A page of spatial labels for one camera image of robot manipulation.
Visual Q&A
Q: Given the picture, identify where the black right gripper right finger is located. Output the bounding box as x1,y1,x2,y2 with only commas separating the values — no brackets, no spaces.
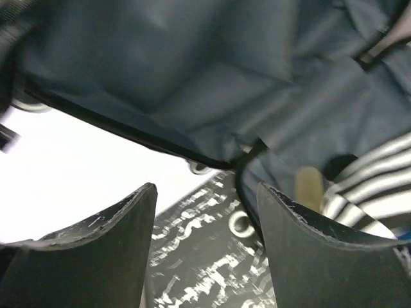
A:
257,184,410,308

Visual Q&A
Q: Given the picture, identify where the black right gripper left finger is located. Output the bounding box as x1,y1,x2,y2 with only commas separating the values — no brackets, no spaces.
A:
1,183,157,307

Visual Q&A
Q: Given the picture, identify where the black white striped garment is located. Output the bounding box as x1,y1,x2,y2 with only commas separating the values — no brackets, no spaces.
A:
321,133,410,240

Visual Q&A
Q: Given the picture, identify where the yellow Pikachu suitcase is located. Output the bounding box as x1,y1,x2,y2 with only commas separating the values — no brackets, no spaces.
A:
1,1,410,235

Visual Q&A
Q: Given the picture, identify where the gold cosmetic bottle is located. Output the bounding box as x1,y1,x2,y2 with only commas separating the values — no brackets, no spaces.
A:
294,166,324,213

